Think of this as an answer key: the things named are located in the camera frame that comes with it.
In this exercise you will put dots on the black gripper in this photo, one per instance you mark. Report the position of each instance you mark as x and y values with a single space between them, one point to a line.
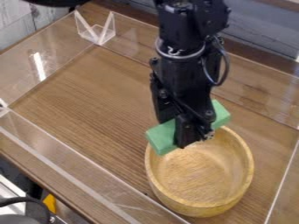
183 77

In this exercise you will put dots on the green rectangular block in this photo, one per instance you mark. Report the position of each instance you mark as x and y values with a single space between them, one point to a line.
161 134

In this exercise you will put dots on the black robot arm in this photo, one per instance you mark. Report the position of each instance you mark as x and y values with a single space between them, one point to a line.
190 23

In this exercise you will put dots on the brown wooden bowl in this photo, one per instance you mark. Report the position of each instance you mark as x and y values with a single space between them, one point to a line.
202 180

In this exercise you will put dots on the yellow and black device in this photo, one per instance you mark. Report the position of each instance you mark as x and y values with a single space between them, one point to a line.
62 215

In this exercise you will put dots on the clear acrylic enclosure walls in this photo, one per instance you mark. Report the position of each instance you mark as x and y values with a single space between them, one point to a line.
76 110

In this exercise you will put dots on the clear acrylic corner bracket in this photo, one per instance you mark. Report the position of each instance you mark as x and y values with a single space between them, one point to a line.
98 34

